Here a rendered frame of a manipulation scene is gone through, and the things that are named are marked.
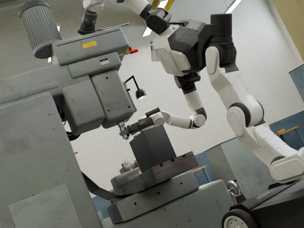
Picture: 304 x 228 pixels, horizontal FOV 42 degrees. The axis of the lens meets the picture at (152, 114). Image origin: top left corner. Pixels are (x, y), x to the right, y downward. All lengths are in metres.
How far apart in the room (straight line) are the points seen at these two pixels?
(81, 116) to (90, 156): 6.76
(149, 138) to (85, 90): 0.62
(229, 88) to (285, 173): 0.51
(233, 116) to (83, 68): 0.97
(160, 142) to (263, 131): 0.53
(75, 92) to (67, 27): 7.81
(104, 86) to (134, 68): 7.52
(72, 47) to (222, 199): 1.29
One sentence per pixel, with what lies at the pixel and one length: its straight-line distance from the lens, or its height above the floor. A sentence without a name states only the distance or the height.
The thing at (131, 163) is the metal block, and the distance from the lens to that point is 2.62.
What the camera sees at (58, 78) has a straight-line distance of 2.44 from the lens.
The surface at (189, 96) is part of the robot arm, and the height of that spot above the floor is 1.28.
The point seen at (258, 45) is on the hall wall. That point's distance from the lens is 11.71.
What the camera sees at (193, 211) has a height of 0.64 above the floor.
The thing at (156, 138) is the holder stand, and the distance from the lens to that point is 1.99.
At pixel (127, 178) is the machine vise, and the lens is 2.55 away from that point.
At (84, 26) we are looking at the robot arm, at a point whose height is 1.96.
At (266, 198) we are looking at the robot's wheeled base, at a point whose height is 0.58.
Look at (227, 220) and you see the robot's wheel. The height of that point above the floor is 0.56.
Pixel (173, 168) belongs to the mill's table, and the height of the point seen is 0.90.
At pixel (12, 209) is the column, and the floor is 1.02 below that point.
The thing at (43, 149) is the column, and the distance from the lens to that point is 2.19.
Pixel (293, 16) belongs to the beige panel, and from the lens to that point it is 0.89.
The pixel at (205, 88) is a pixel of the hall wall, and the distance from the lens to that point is 10.39.
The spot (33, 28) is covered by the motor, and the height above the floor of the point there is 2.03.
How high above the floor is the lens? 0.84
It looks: 10 degrees up
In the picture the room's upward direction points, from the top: 23 degrees counter-clockwise
